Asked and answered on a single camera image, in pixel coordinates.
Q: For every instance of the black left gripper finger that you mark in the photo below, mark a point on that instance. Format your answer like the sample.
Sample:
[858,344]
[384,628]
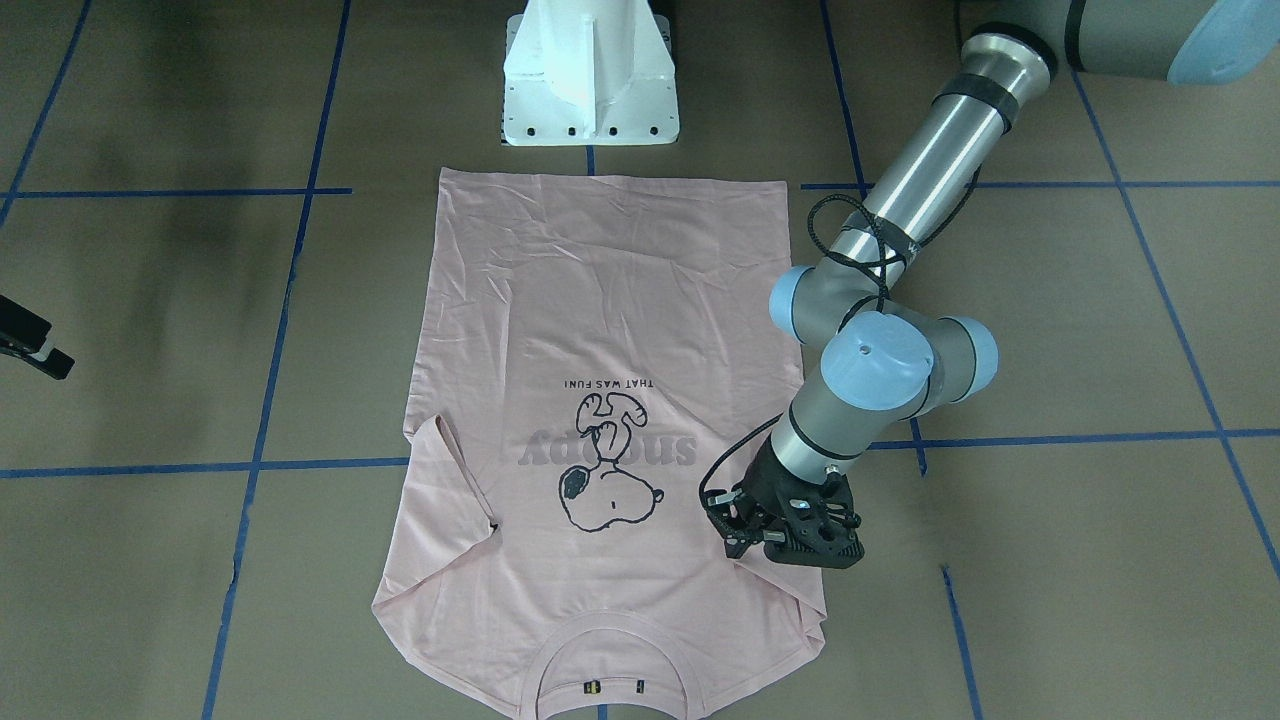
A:
[738,536]

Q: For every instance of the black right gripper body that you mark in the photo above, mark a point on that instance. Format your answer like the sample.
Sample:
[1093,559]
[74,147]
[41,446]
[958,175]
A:
[22,335]

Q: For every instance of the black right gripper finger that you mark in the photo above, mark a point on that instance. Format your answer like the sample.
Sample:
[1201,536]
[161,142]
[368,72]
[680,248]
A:
[53,362]

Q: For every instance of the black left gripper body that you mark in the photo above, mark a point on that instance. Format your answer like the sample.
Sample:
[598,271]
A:
[768,479]

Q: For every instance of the pink Snoopy t-shirt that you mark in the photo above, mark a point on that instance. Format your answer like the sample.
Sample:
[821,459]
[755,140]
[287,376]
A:
[589,346]

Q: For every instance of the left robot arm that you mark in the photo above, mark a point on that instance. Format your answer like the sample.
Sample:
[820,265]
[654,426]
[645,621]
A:
[881,362]

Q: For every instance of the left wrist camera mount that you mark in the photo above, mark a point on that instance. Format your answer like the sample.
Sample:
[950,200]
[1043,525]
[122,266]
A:
[727,504]

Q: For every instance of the white pedestal column base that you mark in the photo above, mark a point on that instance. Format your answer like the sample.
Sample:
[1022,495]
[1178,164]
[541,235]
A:
[579,73]

